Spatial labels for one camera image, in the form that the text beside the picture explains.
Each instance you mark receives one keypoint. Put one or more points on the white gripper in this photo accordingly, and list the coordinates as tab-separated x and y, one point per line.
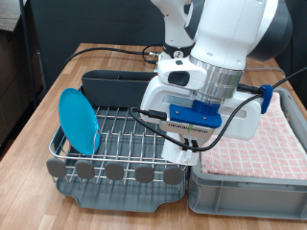
153	96

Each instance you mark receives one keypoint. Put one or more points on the blue plastic plate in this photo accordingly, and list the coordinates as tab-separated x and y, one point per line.
78	121

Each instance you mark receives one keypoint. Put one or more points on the grey dish drying rack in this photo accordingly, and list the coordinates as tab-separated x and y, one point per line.
121	199

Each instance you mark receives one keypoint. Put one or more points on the grey plastic crate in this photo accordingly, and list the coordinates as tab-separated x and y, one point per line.
243	199

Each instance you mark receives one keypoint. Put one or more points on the pink checkered towel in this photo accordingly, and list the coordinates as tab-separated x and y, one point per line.
271	150

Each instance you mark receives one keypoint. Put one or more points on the dark grey cutlery holder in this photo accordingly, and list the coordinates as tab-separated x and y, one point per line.
112	91

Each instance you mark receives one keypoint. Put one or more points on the black backdrop curtain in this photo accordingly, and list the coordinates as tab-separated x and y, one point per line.
80	19

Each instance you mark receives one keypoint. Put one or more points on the black metal pole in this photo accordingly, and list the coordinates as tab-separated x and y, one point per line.
28	51

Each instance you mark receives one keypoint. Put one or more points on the dark cabinet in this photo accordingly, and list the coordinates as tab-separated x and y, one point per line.
12	80

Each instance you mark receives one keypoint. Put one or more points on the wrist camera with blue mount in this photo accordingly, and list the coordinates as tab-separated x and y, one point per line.
195	116

